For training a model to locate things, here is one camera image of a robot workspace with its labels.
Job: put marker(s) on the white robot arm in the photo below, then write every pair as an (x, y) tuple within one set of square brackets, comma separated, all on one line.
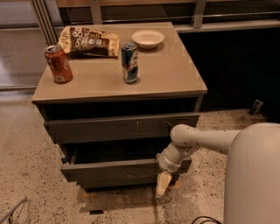
[(252, 183)]

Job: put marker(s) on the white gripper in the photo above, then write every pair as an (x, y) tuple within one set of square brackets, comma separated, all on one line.
[(168, 164)]

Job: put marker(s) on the grey bottom drawer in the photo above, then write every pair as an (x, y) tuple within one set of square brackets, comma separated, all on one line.
[(94, 181)]

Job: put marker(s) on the orange soda can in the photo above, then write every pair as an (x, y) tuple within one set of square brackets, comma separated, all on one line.
[(58, 63)]

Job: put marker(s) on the grey drawer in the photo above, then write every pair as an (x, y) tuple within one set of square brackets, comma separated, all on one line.
[(87, 160), (117, 127), (94, 181)]

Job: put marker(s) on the grey top drawer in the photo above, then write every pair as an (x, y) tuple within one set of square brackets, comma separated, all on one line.
[(117, 127)]

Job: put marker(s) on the small black floor object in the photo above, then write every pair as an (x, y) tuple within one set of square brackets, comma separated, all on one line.
[(256, 107)]

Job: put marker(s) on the brown chip bag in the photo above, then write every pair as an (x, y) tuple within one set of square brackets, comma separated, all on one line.
[(89, 41)]

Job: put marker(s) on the white bowl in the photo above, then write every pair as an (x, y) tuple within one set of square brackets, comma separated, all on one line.
[(148, 39)]

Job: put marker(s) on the grey metal rod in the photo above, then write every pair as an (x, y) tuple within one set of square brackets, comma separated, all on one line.
[(8, 215)]

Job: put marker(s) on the metal railing frame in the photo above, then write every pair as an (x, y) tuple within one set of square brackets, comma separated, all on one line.
[(186, 15)]

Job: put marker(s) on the blue energy drink can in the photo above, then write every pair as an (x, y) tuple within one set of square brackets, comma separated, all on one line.
[(129, 62)]

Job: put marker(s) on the grey three-drawer cabinet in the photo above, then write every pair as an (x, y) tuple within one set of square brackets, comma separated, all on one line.
[(168, 83)]

